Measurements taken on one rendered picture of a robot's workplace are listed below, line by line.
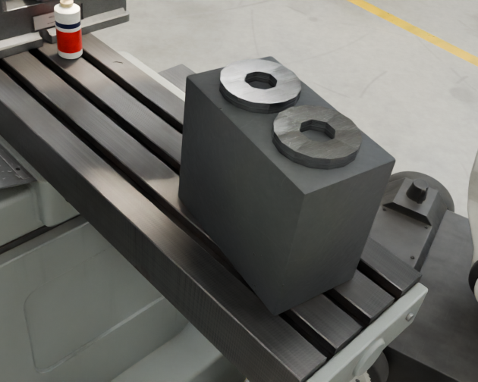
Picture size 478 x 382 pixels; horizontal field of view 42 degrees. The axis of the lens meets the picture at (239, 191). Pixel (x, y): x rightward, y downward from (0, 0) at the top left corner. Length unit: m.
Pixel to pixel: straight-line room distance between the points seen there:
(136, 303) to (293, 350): 0.75
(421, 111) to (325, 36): 0.74
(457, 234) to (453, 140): 1.39
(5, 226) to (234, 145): 0.48
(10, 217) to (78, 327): 0.38
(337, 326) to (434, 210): 0.81
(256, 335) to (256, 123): 0.23
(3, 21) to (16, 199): 0.29
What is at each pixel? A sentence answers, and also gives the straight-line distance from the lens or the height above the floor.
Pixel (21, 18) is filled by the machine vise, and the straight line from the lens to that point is 1.11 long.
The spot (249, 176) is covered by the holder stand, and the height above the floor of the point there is 1.11.
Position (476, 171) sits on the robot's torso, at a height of 0.91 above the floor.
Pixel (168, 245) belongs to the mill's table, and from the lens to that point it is 0.76.
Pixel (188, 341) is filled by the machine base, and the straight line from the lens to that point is 1.61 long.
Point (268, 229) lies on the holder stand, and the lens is 0.64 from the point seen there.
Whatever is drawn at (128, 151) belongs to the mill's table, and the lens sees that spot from 0.89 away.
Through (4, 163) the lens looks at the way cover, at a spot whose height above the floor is 0.90.
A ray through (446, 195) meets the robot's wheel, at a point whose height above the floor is 0.58.
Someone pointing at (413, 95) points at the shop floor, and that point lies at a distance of 3.09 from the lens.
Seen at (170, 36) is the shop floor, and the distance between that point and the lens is 3.21.
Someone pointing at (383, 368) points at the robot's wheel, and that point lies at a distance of 1.22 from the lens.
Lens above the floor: 1.53
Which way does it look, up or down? 42 degrees down
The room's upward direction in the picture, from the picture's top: 9 degrees clockwise
